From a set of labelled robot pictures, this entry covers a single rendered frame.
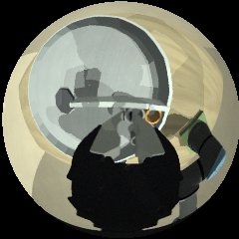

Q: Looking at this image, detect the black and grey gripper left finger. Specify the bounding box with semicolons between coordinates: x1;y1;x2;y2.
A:
67;111;124;180

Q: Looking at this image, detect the grey round turntable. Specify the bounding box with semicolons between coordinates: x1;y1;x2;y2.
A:
28;15;172;157

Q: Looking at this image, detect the bronze bushing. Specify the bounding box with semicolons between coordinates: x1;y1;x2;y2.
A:
143;109;162;124

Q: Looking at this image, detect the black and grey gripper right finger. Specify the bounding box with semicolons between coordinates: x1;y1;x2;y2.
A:
129;111;183;181

